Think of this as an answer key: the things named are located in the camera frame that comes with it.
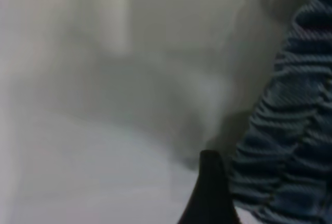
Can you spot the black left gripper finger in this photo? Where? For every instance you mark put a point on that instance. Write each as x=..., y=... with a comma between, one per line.
x=210, y=195

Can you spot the blue denim shorts with print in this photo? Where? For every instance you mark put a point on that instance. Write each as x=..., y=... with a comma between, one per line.
x=285, y=130

